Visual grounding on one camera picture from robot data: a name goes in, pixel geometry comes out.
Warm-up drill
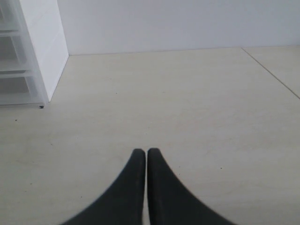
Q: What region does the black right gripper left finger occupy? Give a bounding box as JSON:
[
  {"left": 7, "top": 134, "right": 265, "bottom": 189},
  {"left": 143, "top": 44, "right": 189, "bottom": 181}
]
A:
[{"left": 64, "top": 149, "right": 145, "bottom": 225}]

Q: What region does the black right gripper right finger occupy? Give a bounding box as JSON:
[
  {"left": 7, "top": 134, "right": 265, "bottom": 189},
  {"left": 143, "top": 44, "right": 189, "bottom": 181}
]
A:
[{"left": 147, "top": 148, "right": 233, "bottom": 225}]

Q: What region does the clear bottom wide drawer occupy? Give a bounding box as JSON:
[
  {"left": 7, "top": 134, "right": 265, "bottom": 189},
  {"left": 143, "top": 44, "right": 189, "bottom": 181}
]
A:
[{"left": 0, "top": 76, "right": 44, "bottom": 105}]

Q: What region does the clear wide drawer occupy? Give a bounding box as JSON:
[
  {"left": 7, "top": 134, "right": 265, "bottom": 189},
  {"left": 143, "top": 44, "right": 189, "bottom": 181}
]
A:
[
  {"left": 0, "top": 76, "right": 44, "bottom": 105},
  {"left": 0, "top": 34, "right": 31, "bottom": 74}
]

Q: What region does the white plastic drawer cabinet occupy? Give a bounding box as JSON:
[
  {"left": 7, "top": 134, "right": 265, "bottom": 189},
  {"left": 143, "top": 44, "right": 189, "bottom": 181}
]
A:
[{"left": 0, "top": 0, "right": 69, "bottom": 108}]

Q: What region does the clear middle wide drawer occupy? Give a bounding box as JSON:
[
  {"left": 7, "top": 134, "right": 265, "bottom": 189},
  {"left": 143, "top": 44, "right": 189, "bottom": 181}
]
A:
[{"left": 0, "top": 34, "right": 31, "bottom": 74}]

